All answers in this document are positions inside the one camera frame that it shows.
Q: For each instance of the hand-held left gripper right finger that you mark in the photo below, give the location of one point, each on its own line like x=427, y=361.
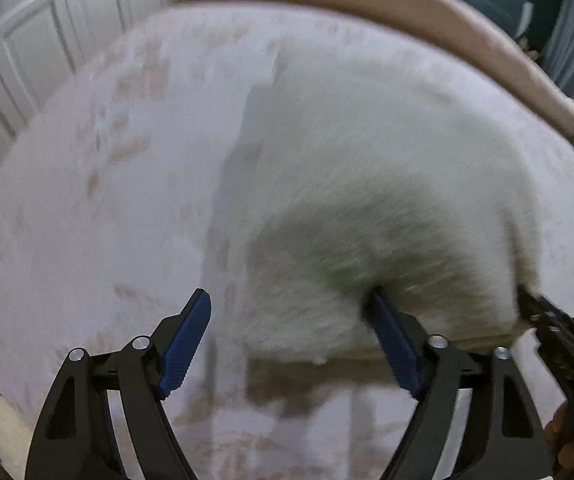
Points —
x=392, y=345

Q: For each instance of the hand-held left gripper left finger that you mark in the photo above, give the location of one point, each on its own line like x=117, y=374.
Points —
x=187, y=345

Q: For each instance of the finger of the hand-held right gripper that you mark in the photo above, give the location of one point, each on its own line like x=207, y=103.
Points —
x=534, y=307

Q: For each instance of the white fluffy towel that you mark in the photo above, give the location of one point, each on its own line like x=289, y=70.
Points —
x=367, y=185

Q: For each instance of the person's right hand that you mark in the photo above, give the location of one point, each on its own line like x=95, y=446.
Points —
x=562, y=440

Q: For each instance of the white printed blanket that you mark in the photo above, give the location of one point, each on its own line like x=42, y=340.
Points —
x=117, y=210

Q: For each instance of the cream fluffy cloth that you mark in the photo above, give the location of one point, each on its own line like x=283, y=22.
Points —
x=9, y=435

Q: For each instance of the long pink pillow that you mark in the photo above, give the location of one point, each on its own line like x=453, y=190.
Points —
x=417, y=15

